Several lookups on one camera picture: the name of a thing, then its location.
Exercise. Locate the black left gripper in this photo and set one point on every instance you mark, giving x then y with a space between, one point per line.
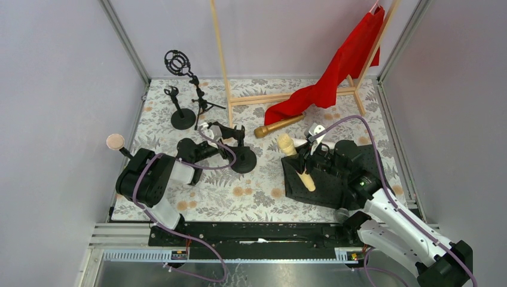
223 132

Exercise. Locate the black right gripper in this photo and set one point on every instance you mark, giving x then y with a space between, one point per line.
305 154

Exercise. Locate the gold microphone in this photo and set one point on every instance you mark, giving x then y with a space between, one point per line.
263 131

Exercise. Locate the cream yellow microphone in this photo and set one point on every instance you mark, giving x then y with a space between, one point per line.
286 145

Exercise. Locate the black round-base mic stand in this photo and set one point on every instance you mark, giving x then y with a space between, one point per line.
125 152

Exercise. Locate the pink microphone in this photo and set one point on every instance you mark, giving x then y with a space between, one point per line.
115 142

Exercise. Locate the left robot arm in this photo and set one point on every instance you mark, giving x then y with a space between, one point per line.
147 175

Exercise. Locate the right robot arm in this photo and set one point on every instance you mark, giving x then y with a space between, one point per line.
382 222

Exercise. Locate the dark perforated foam mat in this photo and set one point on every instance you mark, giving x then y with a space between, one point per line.
317 190

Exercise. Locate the white microphone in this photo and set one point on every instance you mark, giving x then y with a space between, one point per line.
299 142

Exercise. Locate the red cloth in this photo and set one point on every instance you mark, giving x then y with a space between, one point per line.
348 60

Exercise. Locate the wooden rack frame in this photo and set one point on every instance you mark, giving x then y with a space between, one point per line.
351 89

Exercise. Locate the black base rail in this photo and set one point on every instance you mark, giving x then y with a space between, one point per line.
221 235

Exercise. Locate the grey slotted cable duct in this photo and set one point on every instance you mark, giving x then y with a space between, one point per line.
247 254

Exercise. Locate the black tripod shock-mount stand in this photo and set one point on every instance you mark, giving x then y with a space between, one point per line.
177 63

